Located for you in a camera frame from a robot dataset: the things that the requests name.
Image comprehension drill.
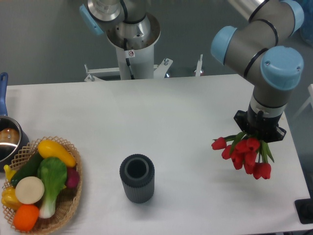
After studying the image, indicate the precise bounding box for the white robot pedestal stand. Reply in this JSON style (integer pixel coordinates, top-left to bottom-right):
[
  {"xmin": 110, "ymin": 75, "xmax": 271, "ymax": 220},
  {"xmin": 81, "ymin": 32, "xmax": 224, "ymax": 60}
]
[{"xmin": 84, "ymin": 12, "xmax": 205, "ymax": 82}]

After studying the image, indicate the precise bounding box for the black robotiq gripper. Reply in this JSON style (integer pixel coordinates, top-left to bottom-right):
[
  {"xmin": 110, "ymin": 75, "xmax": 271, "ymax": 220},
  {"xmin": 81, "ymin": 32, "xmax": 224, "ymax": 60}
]
[{"xmin": 234, "ymin": 110, "xmax": 286, "ymax": 143}]

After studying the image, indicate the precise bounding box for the yellow bell pepper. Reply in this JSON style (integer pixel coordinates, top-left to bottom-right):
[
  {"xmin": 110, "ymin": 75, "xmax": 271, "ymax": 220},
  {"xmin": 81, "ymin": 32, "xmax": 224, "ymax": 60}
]
[{"xmin": 1, "ymin": 186, "xmax": 22, "ymax": 211}]

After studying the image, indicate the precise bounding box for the woven wicker basket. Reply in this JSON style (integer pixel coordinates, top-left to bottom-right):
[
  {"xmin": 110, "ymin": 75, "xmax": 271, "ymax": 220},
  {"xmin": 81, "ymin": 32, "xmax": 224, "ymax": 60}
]
[{"xmin": 2, "ymin": 136, "xmax": 83, "ymax": 235}]

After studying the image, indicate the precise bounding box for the orange fruit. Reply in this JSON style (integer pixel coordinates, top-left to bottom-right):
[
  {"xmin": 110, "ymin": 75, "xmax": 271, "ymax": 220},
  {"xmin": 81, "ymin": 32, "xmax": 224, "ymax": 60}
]
[{"xmin": 13, "ymin": 204, "xmax": 39, "ymax": 232}]

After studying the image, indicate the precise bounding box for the yellow squash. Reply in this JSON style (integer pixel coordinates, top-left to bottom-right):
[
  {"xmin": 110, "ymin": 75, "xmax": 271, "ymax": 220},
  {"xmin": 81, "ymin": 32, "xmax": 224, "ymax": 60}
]
[{"xmin": 37, "ymin": 140, "xmax": 76, "ymax": 168}]

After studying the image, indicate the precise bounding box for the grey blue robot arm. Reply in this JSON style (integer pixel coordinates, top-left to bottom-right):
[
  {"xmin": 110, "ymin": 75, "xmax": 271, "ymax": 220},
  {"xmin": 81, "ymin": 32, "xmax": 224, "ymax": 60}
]
[{"xmin": 79, "ymin": 0, "xmax": 304, "ymax": 142}]

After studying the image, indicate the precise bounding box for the dark grey ribbed vase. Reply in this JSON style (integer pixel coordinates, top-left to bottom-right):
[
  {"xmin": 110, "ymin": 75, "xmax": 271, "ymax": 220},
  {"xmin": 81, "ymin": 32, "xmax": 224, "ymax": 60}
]
[{"xmin": 119, "ymin": 154, "xmax": 155, "ymax": 204}]

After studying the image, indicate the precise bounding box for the green cucumber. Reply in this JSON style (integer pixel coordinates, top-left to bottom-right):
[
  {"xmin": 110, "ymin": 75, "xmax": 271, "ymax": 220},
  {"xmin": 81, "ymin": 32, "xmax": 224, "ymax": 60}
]
[{"xmin": 10, "ymin": 152, "xmax": 43, "ymax": 187}]

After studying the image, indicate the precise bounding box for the purple red radish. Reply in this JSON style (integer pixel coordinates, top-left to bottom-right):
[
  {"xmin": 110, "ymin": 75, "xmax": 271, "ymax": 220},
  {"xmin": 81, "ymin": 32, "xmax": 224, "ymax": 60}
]
[{"xmin": 65, "ymin": 168, "xmax": 80, "ymax": 188}]

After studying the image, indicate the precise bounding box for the blue plastic bag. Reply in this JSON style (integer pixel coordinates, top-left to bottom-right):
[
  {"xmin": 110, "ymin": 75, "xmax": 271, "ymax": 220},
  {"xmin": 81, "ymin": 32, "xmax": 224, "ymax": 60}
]
[{"xmin": 298, "ymin": 0, "xmax": 313, "ymax": 46}]

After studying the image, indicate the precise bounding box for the blue handled saucepan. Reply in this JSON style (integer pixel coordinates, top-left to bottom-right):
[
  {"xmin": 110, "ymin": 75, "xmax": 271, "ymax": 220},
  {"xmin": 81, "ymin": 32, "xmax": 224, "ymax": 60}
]
[{"xmin": 0, "ymin": 72, "xmax": 29, "ymax": 173}]

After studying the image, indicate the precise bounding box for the yellow banana tip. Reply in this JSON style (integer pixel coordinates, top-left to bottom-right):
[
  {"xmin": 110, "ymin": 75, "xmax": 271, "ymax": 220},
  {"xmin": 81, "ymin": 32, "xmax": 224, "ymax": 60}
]
[{"xmin": 3, "ymin": 165, "xmax": 17, "ymax": 182}]

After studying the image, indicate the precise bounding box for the red tulip bouquet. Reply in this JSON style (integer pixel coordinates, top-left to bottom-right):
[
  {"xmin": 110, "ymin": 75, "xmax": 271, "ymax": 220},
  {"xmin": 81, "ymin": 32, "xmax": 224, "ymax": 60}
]
[{"xmin": 211, "ymin": 132, "xmax": 274, "ymax": 180}]

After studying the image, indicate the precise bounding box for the green bok choy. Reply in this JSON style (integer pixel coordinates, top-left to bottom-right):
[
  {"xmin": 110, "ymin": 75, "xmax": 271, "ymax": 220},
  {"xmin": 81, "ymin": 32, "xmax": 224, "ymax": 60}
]
[{"xmin": 37, "ymin": 157, "xmax": 67, "ymax": 219}]

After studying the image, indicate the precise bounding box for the white furniture frame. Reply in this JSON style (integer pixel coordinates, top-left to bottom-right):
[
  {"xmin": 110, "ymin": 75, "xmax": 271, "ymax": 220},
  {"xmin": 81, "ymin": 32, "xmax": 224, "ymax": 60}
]
[{"xmin": 291, "ymin": 84, "xmax": 313, "ymax": 119}]

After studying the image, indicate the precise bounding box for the black device at table edge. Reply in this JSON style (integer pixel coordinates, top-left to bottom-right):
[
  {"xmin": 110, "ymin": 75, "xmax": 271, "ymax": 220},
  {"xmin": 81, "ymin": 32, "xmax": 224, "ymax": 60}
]
[{"xmin": 294, "ymin": 198, "xmax": 313, "ymax": 224}]

